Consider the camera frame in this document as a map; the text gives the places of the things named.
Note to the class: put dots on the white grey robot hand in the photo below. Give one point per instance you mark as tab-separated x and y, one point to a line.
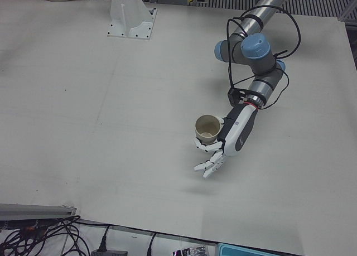
237	130

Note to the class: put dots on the white cylindrical plastic container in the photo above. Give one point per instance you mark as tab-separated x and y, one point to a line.
207	125

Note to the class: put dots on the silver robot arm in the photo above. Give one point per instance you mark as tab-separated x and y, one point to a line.
258	48

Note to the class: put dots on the light blue plastic box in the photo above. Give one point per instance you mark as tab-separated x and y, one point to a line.
251	250

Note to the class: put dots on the black white patterned item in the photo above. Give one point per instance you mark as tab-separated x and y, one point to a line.
192	251

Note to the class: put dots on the black power brick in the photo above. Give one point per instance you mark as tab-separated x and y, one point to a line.
108	253

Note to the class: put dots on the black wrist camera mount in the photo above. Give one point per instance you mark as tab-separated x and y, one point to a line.
231	97

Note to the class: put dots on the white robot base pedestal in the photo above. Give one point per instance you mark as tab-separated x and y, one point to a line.
125	19

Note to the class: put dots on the aluminium frame profile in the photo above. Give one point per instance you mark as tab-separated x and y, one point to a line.
350	7

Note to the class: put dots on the aluminium post profile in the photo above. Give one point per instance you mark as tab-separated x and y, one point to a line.
33	211

